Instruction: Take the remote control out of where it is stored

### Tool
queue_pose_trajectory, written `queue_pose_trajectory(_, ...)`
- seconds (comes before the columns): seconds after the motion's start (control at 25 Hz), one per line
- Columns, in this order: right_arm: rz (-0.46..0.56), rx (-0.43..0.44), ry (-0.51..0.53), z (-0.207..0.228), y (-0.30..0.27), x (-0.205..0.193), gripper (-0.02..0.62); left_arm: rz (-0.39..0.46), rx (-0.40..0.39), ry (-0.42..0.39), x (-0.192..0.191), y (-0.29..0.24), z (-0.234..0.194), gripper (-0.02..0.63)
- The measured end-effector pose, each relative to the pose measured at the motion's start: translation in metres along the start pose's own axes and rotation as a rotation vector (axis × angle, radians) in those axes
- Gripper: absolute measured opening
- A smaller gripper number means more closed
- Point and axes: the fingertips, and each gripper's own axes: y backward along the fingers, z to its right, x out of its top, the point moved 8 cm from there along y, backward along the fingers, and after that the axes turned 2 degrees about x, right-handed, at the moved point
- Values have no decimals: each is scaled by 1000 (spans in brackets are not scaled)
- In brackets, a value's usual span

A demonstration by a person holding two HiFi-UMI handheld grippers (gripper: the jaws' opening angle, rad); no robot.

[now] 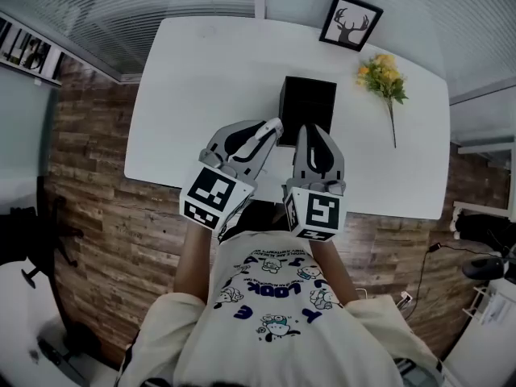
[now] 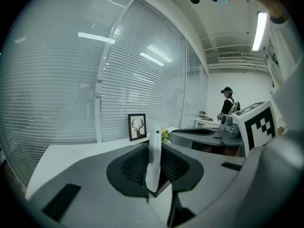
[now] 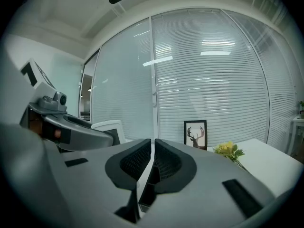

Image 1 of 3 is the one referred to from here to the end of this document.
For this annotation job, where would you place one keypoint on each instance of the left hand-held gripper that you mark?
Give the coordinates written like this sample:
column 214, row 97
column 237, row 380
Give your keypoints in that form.
column 209, row 194

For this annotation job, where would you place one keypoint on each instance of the black framed deer picture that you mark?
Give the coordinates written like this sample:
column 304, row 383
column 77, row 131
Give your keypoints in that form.
column 350, row 22

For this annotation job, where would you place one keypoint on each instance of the yellow flower bouquet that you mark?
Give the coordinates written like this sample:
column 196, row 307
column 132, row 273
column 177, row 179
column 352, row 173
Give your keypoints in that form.
column 383, row 77

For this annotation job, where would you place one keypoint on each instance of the glass partition with blinds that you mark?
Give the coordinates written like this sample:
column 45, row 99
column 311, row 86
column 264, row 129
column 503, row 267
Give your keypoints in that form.
column 121, row 6

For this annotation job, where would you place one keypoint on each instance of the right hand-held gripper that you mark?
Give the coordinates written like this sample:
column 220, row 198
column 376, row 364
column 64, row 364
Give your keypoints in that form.
column 322, row 212

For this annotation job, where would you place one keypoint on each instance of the black stand base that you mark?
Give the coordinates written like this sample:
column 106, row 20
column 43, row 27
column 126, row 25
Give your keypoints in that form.
column 80, row 337

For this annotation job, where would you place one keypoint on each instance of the black office chair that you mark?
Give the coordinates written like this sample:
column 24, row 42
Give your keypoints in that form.
column 24, row 236

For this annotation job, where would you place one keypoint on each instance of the black round device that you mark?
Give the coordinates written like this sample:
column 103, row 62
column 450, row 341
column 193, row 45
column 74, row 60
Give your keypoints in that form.
column 481, row 268

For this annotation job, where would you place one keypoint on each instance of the person's left forearm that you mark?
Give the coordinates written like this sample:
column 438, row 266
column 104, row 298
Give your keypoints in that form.
column 191, row 264

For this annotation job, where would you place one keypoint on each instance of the frosted glass door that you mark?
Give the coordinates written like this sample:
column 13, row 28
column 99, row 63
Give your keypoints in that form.
column 20, row 135

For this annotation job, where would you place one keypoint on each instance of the white shelf rack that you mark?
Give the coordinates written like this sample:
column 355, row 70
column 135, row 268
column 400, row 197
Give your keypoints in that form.
column 483, row 147

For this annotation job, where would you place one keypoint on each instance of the person's cream printed shirt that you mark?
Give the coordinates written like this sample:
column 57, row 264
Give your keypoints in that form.
column 290, row 345

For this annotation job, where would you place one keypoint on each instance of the person's dark trousers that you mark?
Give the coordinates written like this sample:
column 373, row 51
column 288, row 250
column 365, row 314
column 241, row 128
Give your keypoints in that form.
column 262, row 216

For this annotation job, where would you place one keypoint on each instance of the person's right forearm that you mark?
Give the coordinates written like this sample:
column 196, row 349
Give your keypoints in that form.
column 334, row 272

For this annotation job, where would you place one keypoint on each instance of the black box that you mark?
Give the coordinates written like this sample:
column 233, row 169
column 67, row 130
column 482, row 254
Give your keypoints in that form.
column 308, row 103

